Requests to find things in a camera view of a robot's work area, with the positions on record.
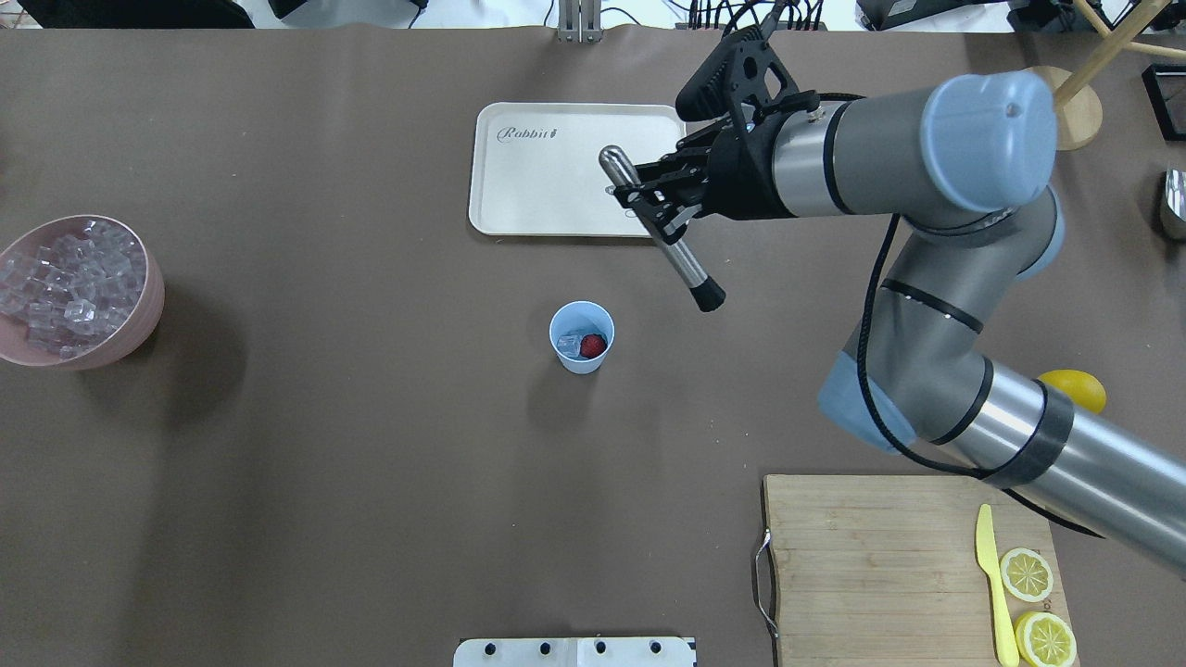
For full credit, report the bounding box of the yellow lemon near muddler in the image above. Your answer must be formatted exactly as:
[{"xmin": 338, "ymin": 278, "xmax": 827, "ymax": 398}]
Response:
[{"xmin": 1037, "ymin": 369, "xmax": 1108, "ymax": 414}]

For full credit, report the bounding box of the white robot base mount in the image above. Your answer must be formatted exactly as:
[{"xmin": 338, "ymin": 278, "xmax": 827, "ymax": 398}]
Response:
[{"xmin": 452, "ymin": 635, "xmax": 699, "ymax": 666}]

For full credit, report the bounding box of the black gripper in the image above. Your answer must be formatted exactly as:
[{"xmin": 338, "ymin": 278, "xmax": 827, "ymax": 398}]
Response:
[{"xmin": 613, "ymin": 120, "xmax": 789, "ymax": 246}]

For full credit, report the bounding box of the pile of ice cubes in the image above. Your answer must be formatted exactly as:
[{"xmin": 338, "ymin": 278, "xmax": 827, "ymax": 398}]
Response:
[{"xmin": 0, "ymin": 220, "xmax": 147, "ymax": 358}]

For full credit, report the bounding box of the ice cube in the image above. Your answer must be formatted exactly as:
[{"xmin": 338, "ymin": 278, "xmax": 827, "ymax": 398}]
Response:
[{"xmin": 554, "ymin": 331, "xmax": 585, "ymax": 360}]

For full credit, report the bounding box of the lemon half upper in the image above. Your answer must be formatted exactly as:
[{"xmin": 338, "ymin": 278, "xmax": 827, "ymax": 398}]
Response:
[{"xmin": 1000, "ymin": 547, "xmax": 1054, "ymax": 603}]

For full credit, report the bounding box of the steel ice scoop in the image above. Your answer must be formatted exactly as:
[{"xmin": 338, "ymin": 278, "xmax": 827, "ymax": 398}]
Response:
[{"xmin": 1159, "ymin": 169, "xmax": 1186, "ymax": 244}]

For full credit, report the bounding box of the lemon half lower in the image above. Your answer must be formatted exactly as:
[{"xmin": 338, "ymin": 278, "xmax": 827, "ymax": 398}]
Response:
[{"xmin": 1014, "ymin": 611, "xmax": 1079, "ymax": 666}]

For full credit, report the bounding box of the red strawberry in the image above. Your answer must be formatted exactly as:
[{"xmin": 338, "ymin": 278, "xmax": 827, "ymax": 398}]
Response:
[{"xmin": 578, "ymin": 334, "xmax": 608, "ymax": 360}]

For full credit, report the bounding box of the lemon half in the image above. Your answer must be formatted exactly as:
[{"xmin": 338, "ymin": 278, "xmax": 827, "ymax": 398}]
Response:
[
  {"xmin": 1014, "ymin": 611, "xmax": 1079, "ymax": 666},
  {"xmin": 1000, "ymin": 547, "xmax": 1054, "ymax": 603}
]

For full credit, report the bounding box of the yellow plastic knife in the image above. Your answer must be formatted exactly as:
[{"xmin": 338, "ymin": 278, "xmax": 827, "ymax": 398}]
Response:
[{"xmin": 974, "ymin": 504, "xmax": 1020, "ymax": 666}]

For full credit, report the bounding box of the cream rabbit tray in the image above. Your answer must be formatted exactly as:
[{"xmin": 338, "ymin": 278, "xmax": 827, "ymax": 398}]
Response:
[{"xmin": 468, "ymin": 102, "xmax": 687, "ymax": 239}]

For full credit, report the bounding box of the light blue cup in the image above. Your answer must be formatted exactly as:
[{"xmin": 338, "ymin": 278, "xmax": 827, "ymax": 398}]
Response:
[{"xmin": 548, "ymin": 300, "xmax": 616, "ymax": 375}]

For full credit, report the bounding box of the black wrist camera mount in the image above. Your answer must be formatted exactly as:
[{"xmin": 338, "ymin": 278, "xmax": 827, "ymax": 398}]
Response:
[{"xmin": 675, "ymin": 26, "xmax": 821, "ymax": 125}]

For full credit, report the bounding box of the wooden mug tree stand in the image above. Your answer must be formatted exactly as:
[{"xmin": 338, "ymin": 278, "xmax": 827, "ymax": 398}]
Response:
[{"xmin": 1027, "ymin": 1, "xmax": 1185, "ymax": 152}]

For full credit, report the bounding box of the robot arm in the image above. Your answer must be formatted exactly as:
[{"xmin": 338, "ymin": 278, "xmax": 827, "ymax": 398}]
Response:
[{"xmin": 598, "ymin": 70, "xmax": 1182, "ymax": 574}]

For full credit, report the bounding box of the pink bowl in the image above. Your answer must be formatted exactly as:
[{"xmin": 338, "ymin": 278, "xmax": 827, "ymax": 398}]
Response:
[{"xmin": 0, "ymin": 215, "xmax": 166, "ymax": 371}]

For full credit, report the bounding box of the steel muddler black tip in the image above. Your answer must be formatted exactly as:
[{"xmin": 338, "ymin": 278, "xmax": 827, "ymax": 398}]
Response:
[{"xmin": 598, "ymin": 145, "xmax": 725, "ymax": 312}]

